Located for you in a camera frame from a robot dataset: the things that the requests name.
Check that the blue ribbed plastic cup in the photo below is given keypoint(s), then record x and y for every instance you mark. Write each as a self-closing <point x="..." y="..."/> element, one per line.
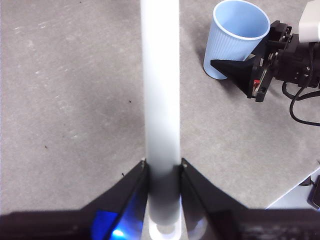
<point x="225" y="50"/>

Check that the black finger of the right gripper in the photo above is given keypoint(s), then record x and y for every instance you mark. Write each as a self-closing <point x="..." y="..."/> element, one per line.
<point x="237" y="71"/>

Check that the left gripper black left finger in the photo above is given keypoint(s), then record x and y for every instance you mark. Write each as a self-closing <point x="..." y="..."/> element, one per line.
<point x="100" y="220"/>

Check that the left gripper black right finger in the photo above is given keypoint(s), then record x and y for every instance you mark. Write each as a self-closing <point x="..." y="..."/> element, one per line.
<point x="225" y="222"/>

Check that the pale grey right wrist camera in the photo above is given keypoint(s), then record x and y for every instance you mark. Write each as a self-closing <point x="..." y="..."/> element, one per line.
<point x="310" y="22"/>

